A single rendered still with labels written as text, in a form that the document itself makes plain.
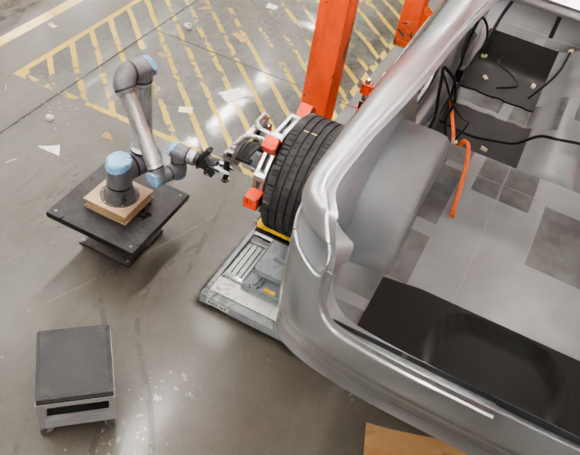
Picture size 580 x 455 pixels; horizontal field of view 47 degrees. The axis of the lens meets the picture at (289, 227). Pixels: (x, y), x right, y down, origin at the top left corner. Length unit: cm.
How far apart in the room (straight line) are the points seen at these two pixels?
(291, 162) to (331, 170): 91
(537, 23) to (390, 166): 263
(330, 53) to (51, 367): 209
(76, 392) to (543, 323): 213
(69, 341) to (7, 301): 74
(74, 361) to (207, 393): 73
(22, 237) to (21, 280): 34
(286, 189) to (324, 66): 77
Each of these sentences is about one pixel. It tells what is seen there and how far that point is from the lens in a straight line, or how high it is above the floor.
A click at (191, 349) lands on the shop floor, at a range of 378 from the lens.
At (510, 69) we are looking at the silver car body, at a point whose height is 80.
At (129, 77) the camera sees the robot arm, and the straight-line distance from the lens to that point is 358.
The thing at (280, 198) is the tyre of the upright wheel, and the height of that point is 93.
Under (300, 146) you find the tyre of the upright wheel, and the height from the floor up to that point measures 114.
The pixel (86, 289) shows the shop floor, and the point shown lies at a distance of 407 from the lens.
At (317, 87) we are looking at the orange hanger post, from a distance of 375.
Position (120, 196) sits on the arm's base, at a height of 43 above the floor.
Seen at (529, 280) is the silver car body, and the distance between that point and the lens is 324.
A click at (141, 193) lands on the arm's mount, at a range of 408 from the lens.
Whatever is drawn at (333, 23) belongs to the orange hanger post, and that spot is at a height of 153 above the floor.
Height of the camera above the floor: 311
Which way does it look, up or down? 44 degrees down
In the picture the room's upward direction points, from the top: 12 degrees clockwise
